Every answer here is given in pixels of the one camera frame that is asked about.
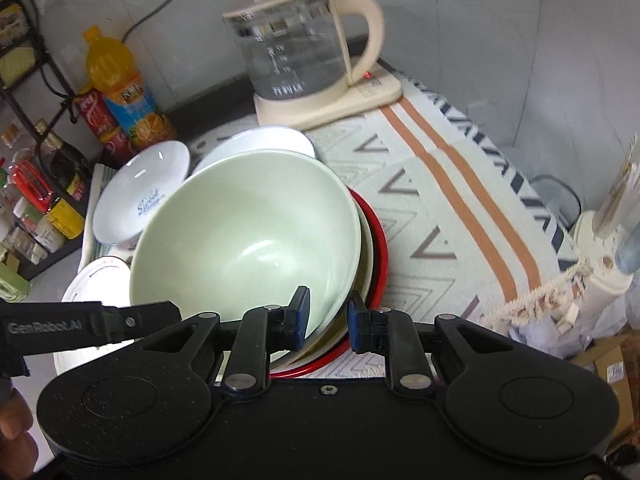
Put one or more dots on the green carton box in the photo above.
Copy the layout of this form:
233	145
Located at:
12	280

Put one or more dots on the beige plate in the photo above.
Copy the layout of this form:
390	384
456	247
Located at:
366	260

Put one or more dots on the clear plastic bag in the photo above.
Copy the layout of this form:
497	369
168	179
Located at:
545	332

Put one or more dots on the cardboard box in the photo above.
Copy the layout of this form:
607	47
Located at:
607	370

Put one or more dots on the pale green bowl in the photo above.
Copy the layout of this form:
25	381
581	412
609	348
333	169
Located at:
240	240

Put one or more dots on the grey plastic container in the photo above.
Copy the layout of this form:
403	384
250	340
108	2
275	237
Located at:
555	202

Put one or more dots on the white bowl with blue print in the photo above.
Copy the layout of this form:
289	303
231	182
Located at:
135	185

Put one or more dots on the beige striped zigzag cloth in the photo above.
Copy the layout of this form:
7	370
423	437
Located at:
450	220

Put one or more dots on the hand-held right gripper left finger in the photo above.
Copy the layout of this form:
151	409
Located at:
301	317

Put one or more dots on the orange juice bottle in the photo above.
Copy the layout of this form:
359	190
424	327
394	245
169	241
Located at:
107	65

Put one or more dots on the person's left hand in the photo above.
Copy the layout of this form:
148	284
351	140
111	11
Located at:
12	420

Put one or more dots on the cream kettle base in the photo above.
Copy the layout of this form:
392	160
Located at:
320	107

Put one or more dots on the plain white plate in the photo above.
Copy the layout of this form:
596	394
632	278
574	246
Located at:
260	140

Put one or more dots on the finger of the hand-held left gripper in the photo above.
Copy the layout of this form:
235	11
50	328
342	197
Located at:
140	320

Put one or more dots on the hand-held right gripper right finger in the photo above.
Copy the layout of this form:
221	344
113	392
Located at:
356	322

